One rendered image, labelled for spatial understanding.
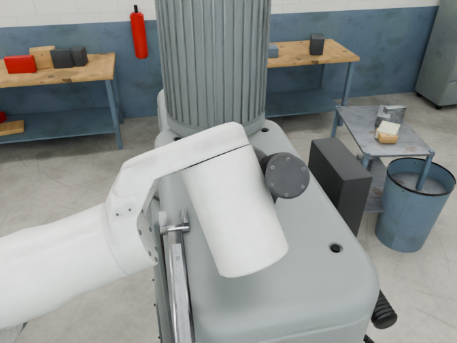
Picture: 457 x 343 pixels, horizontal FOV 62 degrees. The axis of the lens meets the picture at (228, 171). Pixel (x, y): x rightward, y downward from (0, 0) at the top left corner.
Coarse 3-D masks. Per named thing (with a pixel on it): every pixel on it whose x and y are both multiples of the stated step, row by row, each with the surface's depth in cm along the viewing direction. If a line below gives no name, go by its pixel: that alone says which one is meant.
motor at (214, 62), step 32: (160, 0) 60; (192, 0) 56; (224, 0) 56; (256, 0) 59; (160, 32) 64; (192, 32) 59; (224, 32) 58; (256, 32) 62; (192, 64) 62; (224, 64) 61; (256, 64) 65; (192, 96) 65; (224, 96) 64; (256, 96) 68; (192, 128) 69; (256, 128) 72
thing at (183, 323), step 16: (160, 224) 51; (176, 240) 48; (176, 256) 46; (176, 272) 44; (176, 288) 42; (176, 304) 40; (176, 320) 39; (192, 320) 39; (176, 336) 37; (192, 336) 37
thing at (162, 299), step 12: (156, 192) 111; (156, 204) 112; (156, 216) 107; (156, 228) 107; (156, 240) 110; (156, 276) 123; (156, 288) 127; (156, 300) 138; (168, 300) 126; (156, 312) 141; (168, 324) 134; (168, 336) 139
